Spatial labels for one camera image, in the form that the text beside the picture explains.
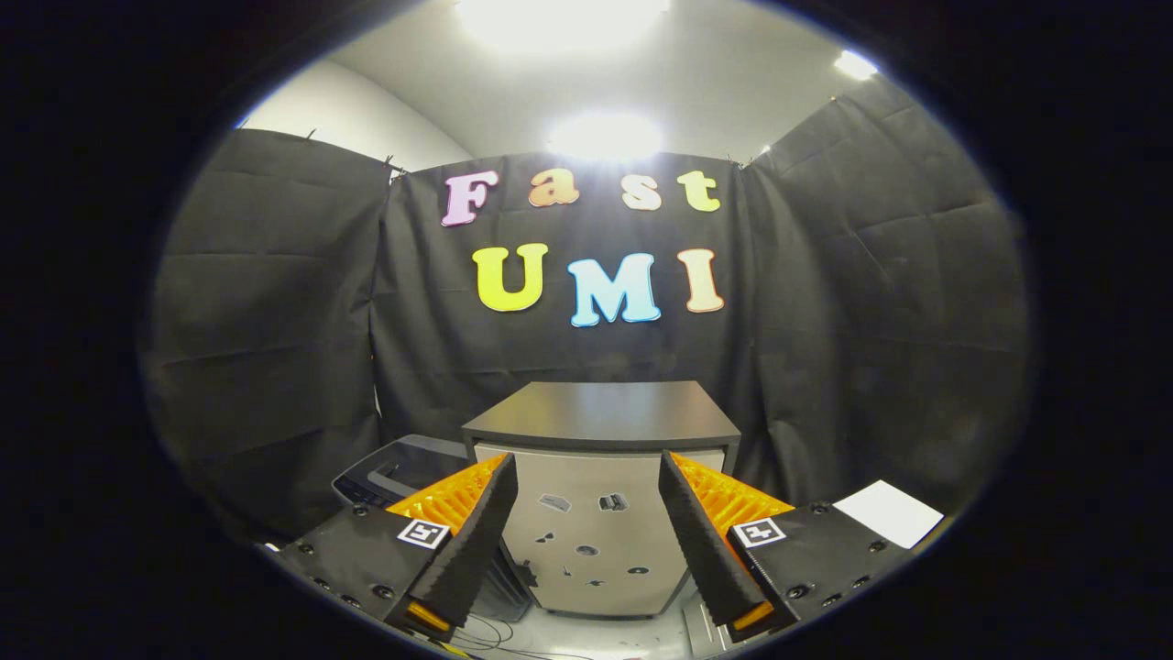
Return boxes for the white paper sheet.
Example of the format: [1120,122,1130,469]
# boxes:
[832,479,945,549]

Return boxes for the dark washing machine lid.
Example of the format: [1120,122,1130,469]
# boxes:
[344,436,473,501]

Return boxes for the grey ribbed metal panel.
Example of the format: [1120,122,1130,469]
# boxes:
[683,596,734,659]

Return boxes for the thin floor cable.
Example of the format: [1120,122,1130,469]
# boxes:
[449,614,551,660]

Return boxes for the grey cabinet with dark top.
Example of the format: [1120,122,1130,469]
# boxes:
[461,380,741,620]

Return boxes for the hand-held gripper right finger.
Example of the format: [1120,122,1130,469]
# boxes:
[658,450,917,643]

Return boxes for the large ceiling light panel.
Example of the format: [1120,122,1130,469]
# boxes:
[456,0,670,51]

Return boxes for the black backdrop cloth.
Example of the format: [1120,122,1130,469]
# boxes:
[139,75,1032,546]

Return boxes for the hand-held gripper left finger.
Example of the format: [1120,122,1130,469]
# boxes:
[275,452,520,641]

